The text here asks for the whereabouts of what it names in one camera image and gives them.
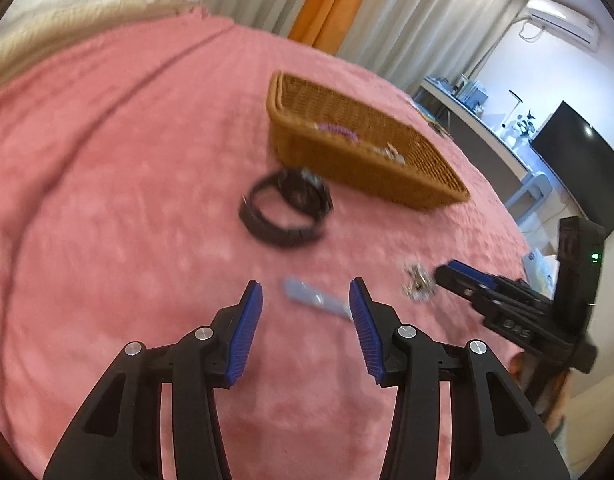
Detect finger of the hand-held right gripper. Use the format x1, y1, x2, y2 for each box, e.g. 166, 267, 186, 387
435, 266, 552, 322
447, 260, 555, 311

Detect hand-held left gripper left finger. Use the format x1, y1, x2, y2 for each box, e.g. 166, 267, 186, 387
43, 280, 264, 480

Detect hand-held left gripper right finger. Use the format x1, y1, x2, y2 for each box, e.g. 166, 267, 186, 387
349, 276, 572, 480

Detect rhinestone butterfly jewelry cluster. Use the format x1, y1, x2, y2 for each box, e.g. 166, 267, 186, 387
403, 261, 434, 302

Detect silver metal hair clip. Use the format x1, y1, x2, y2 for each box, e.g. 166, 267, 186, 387
282, 276, 355, 322

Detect brown wicker basket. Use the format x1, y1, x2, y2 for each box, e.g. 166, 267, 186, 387
267, 71, 471, 212

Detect purple spiral hair tie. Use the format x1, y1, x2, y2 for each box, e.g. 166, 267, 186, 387
319, 122, 360, 143

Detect pale blue chair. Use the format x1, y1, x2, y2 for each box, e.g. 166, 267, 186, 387
504, 172, 554, 227

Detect black television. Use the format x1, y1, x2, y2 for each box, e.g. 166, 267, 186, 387
531, 101, 614, 233

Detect white desk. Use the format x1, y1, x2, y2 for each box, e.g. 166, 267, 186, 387
417, 77, 552, 188

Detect black wristwatch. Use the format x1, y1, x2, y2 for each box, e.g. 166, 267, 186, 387
238, 167, 334, 248

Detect white vase with plant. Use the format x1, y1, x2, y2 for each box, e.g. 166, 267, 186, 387
516, 111, 538, 143

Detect white desk lamp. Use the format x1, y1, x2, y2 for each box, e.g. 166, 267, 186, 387
508, 90, 524, 128

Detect blue desk box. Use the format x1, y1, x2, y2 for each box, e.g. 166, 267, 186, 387
457, 75, 489, 111

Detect pink plush blanket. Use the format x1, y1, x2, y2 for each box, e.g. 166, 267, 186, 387
0, 12, 562, 480

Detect white air conditioner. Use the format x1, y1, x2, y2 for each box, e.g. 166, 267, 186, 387
524, 0, 600, 52

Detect orange curtain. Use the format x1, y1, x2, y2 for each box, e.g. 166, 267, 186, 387
288, 0, 388, 53

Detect beige quilt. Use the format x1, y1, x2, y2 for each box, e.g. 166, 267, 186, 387
0, 0, 205, 88

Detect white floral pillow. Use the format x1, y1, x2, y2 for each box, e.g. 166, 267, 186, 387
2, 0, 92, 28

